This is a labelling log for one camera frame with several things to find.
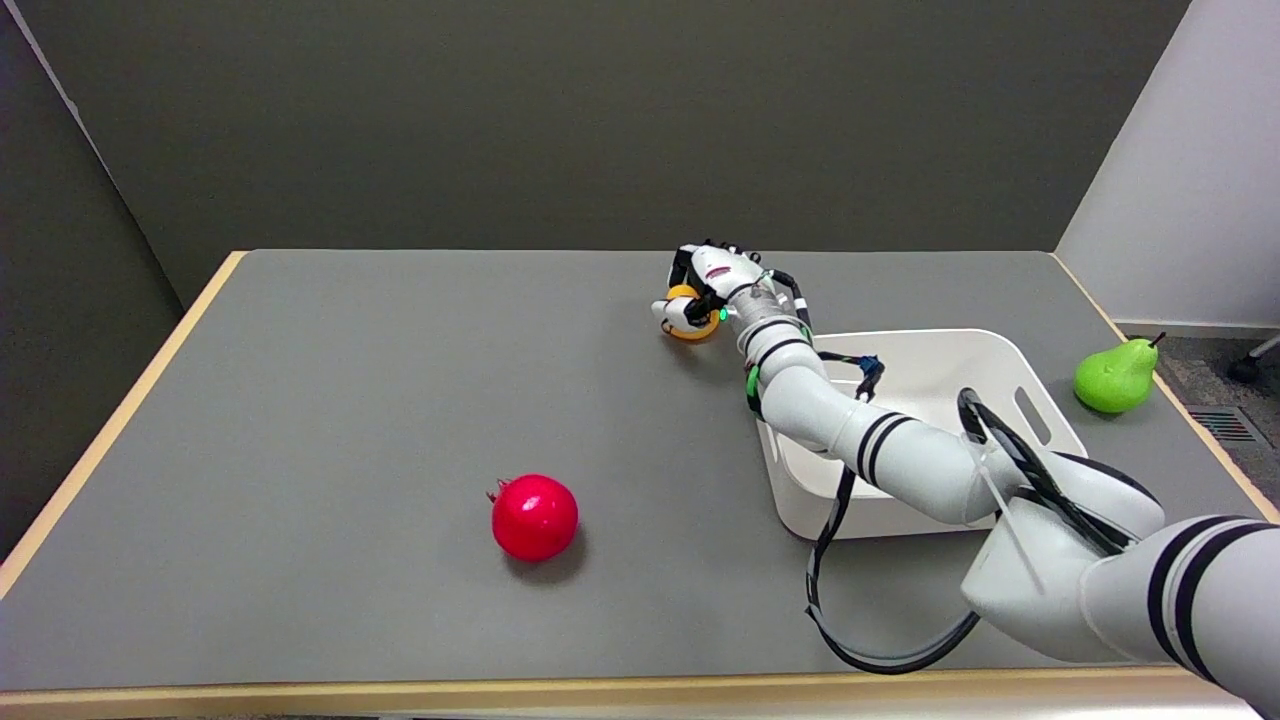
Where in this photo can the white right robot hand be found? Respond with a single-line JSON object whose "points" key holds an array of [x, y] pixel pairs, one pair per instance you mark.
{"points": [[722, 278]]}

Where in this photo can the yellow rubber duck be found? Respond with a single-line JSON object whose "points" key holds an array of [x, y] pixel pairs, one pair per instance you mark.
{"points": [[690, 330]]}

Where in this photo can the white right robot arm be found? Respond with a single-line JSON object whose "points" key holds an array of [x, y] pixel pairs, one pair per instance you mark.
{"points": [[980, 470]]}

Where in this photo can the white plastic bin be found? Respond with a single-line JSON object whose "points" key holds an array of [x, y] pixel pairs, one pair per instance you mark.
{"points": [[905, 375]]}

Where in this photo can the red pomegranate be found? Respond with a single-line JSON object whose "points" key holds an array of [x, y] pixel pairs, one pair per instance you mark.
{"points": [[535, 516]]}

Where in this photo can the green pear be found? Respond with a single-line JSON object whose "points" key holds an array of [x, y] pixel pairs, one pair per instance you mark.
{"points": [[1116, 373]]}

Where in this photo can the floor vent grille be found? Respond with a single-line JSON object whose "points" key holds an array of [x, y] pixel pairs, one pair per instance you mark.
{"points": [[1231, 426]]}

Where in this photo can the black chair caster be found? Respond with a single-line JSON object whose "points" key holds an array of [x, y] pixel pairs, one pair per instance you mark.
{"points": [[1250, 366]]}

